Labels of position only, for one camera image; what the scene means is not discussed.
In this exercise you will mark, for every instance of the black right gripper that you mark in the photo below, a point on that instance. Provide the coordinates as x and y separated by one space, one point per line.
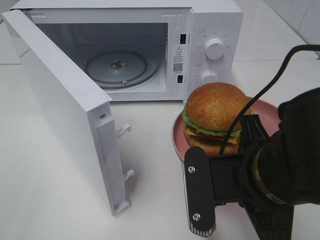
252 135

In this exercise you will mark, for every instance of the white microwave door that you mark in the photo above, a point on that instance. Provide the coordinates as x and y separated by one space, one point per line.
76 107

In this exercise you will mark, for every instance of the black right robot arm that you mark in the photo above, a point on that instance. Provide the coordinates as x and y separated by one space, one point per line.
284 172

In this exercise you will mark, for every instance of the lower white timer knob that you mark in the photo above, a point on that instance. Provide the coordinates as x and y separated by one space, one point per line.
208 77

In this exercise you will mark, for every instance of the upper white power knob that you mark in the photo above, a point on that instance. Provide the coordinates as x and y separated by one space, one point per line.
214 48

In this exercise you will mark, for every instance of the white warning label sticker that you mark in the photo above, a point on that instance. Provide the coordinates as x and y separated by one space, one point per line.
178 56

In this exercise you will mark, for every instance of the glass microwave turntable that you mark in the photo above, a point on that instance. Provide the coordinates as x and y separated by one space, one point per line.
120 69

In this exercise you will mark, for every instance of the white microwave oven body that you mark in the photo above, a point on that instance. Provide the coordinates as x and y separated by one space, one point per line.
83 29

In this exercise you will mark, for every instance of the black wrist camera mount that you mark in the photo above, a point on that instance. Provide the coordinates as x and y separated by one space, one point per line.
210 181

